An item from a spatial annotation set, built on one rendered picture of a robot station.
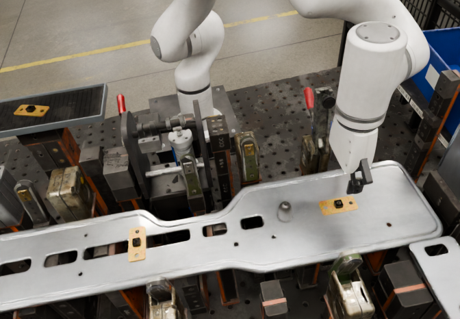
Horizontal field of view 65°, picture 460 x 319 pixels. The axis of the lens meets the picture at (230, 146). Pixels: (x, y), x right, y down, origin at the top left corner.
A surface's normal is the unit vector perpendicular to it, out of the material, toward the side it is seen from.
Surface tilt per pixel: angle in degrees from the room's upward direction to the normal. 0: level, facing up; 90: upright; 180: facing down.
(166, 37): 71
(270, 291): 0
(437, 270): 0
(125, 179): 90
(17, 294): 0
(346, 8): 119
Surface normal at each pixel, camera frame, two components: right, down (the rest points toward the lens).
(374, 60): -0.28, 0.71
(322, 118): 0.14, 0.59
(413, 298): -0.08, -0.69
